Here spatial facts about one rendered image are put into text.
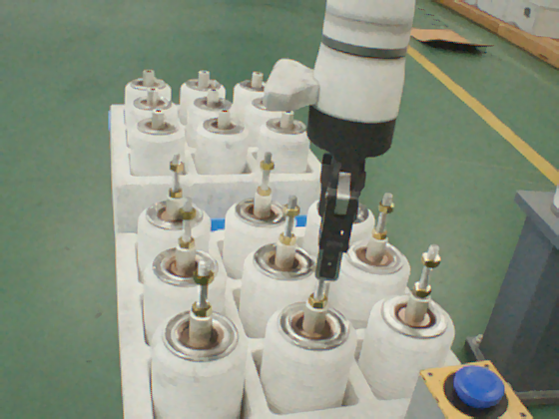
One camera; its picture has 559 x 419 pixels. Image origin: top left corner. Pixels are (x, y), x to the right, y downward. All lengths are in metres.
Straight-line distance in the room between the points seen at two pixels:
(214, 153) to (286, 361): 0.54
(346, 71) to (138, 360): 0.39
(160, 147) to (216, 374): 0.55
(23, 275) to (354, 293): 0.63
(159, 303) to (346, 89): 0.34
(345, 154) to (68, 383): 0.58
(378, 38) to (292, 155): 0.65
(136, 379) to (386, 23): 0.43
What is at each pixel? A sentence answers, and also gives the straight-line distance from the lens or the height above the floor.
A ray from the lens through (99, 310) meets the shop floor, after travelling 1.03.
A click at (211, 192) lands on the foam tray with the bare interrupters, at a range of 1.05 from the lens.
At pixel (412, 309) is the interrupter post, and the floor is 0.27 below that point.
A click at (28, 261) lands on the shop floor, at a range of 1.17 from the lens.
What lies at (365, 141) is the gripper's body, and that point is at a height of 0.48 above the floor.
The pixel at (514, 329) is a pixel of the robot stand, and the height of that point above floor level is 0.12.
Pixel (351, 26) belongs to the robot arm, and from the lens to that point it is 0.46.
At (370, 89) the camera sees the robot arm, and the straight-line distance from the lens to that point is 0.47.
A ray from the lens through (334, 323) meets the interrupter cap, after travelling 0.64.
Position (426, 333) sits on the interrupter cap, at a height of 0.25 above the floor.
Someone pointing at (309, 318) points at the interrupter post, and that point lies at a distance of 0.61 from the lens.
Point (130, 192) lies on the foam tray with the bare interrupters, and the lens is 1.04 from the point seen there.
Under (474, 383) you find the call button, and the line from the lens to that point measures 0.50.
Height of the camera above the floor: 0.65
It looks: 28 degrees down
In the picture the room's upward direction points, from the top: 7 degrees clockwise
